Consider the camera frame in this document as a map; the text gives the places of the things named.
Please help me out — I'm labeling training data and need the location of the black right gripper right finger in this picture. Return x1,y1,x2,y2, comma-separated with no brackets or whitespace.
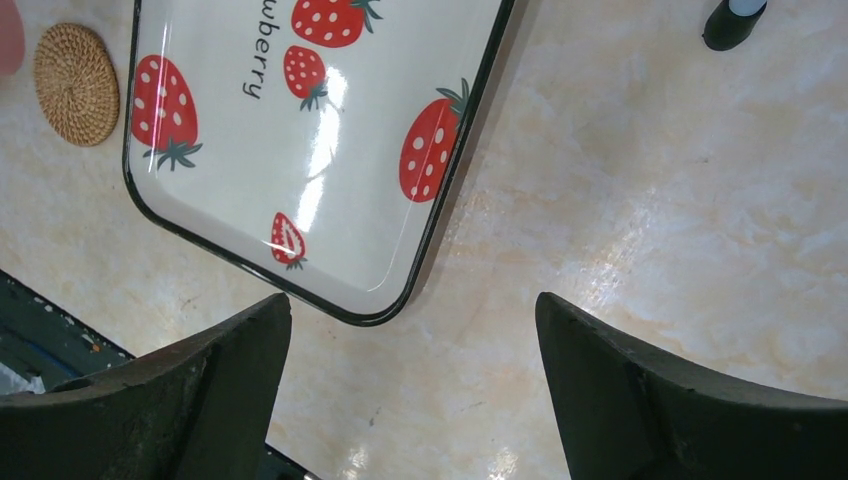
535,292,847,479

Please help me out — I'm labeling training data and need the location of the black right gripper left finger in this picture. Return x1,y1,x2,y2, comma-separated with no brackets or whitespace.
1,293,292,479

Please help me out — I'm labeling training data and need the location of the white strawberry tray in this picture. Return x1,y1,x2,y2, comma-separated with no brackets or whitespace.
123,1,516,326

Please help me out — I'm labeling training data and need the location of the woven rattan coaster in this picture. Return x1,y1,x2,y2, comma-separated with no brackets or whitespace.
33,23,120,147

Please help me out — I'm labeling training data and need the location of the pink mug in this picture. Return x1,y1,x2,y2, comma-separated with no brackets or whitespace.
0,0,26,76

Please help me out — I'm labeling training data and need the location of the light blue tripod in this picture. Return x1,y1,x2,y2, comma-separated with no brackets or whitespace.
702,0,768,51

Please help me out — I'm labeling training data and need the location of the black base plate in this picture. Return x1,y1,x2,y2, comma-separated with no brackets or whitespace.
1,272,134,393

